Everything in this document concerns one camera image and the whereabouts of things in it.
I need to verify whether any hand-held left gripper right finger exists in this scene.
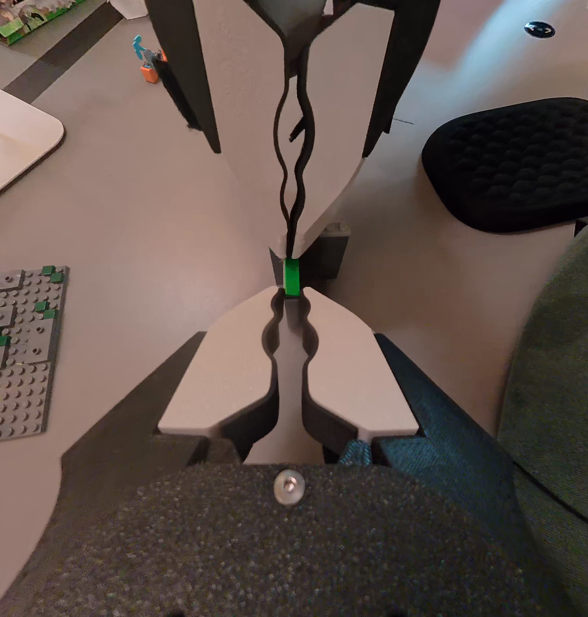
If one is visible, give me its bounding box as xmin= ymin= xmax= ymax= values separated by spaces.
xmin=299 ymin=286 xmax=420 ymax=457

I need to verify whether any black padded chair armrest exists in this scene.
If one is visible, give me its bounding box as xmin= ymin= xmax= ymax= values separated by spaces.
xmin=421 ymin=96 xmax=588 ymax=234

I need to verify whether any grey desk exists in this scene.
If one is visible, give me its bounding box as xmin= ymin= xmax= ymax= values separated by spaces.
xmin=0 ymin=0 xmax=588 ymax=615

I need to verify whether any grey brick wall assembly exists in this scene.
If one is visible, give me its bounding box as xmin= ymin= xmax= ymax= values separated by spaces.
xmin=270 ymin=222 xmax=351 ymax=333

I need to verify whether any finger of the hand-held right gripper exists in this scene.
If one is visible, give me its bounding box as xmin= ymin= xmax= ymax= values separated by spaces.
xmin=286 ymin=0 xmax=397 ymax=261
xmin=190 ymin=0 xmax=291 ymax=261

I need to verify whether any person's green sweater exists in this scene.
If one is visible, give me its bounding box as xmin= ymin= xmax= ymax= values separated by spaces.
xmin=496 ymin=217 xmax=588 ymax=617

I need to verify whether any green toy set box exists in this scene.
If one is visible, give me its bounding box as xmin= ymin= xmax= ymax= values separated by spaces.
xmin=0 ymin=0 xmax=87 ymax=46

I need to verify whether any grey brick baseplate build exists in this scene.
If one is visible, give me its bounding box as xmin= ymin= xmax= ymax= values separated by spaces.
xmin=0 ymin=265 xmax=70 ymax=444

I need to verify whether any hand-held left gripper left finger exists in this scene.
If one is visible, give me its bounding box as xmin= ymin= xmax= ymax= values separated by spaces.
xmin=157 ymin=285 xmax=281 ymax=457

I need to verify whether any orange brick minifigure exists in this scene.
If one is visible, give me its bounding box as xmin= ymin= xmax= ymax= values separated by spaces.
xmin=132 ymin=35 xmax=168 ymax=84

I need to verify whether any pale wooden book stand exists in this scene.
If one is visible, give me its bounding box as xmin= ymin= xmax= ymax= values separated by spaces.
xmin=0 ymin=83 xmax=66 ymax=205

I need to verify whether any white paper bag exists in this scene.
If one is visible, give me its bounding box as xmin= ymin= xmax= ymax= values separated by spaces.
xmin=108 ymin=0 xmax=152 ymax=20

